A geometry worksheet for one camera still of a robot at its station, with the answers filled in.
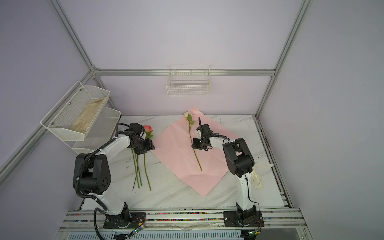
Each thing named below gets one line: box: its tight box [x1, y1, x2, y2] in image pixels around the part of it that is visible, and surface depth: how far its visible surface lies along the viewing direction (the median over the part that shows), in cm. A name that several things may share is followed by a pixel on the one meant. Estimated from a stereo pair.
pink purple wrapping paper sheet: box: [150, 108, 249, 197], surface depth 98 cm
